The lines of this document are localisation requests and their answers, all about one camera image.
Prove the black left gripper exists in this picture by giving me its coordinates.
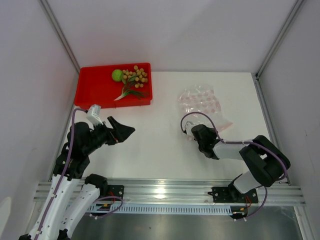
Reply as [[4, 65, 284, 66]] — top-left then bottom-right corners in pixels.
[[83, 115, 135, 154]]

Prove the clear pink-dotted zip bag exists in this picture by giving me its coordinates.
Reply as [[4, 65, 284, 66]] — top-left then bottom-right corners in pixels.
[[177, 84, 233, 132]]

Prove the yellow longan bunch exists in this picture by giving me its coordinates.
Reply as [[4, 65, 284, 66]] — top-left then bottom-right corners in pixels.
[[121, 65, 149, 89]]

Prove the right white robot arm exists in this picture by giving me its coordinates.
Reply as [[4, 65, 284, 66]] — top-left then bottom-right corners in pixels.
[[184, 124, 291, 203]]

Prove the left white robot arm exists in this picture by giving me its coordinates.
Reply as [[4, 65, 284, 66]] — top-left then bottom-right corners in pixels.
[[20, 116, 135, 240]]

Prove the red plastic tray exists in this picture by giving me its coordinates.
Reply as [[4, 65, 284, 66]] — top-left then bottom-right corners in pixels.
[[74, 62, 153, 109]]

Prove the green ball fruit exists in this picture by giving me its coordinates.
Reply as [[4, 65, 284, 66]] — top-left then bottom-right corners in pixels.
[[111, 69, 123, 82]]

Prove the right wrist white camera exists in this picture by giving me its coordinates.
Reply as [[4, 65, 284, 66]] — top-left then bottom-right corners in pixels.
[[184, 121, 195, 141]]

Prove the wrist white camera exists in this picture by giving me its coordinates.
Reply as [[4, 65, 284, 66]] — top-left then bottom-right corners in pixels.
[[184, 121, 195, 141], [86, 104, 103, 126]]

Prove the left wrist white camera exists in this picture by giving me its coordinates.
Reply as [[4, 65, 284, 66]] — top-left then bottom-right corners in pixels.
[[86, 104, 103, 126]]

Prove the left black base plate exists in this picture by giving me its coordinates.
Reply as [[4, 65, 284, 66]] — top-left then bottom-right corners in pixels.
[[99, 185, 125, 202]]

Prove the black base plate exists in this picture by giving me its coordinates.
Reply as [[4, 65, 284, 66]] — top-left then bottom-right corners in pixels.
[[207, 186, 259, 204], [99, 185, 125, 202]]

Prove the aluminium table rail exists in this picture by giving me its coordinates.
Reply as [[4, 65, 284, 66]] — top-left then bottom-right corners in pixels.
[[33, 177, 307, 207]]

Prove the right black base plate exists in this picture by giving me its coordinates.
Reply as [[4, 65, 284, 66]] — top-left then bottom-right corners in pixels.
[[207, 186, 259, 204]]

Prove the white slotted cable duct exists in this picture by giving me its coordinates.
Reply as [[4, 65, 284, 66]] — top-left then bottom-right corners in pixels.
[[88, 203, 232, 216]]

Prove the left aluminium frame post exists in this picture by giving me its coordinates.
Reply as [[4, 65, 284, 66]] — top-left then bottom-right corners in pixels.
[[38, 0, 81, 74]]

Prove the aluminium frame post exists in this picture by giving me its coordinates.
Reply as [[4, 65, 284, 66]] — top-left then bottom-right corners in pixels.
[[38, 0, 81, 74], [255, 0, 306, 81]]

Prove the right aluminium frame post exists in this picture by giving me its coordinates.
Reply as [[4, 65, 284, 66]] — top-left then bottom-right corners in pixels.
[[255, 0, 306, 81]]

